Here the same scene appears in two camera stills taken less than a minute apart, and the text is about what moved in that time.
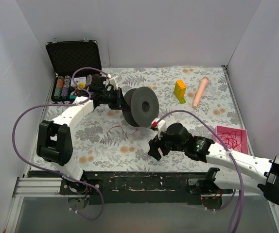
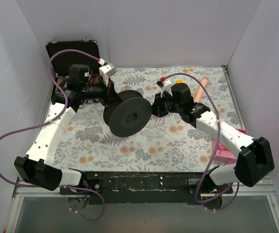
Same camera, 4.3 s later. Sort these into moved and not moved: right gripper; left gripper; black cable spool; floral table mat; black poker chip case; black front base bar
Moved: right gripper; black cable spool
Not moved: black front base bar; floral table mat; left gripper; black poker chip case
